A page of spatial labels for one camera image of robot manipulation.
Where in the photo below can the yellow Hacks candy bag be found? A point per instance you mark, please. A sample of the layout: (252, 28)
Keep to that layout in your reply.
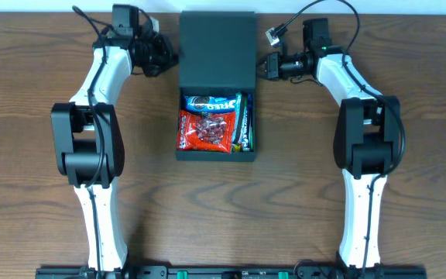
(236, 147)

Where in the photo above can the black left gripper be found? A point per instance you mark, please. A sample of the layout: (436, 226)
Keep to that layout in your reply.
(167, 54)

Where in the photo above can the blue Oreo cookie pack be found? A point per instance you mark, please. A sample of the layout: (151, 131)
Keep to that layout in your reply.
(211, 104)

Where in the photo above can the black gift box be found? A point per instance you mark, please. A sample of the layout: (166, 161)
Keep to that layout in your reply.
(218, 58)

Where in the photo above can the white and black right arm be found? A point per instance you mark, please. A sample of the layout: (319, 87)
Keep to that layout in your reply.
(369, 137)

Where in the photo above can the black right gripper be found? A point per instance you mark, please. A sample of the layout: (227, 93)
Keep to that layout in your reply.
(272, 66)

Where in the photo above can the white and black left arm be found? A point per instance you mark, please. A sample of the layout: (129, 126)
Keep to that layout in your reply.
(87, 139)

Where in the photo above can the purple Dairy Milk chocolate bar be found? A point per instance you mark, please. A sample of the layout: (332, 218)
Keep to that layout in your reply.
(246, 125)

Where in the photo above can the red candy bag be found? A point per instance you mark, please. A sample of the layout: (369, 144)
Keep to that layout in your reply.
(207, 133)

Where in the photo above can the green KitKat Chunky bar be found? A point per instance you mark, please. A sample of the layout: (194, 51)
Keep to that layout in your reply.
(239, 116)

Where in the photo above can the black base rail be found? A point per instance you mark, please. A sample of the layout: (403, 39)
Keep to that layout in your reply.
(308, 270)

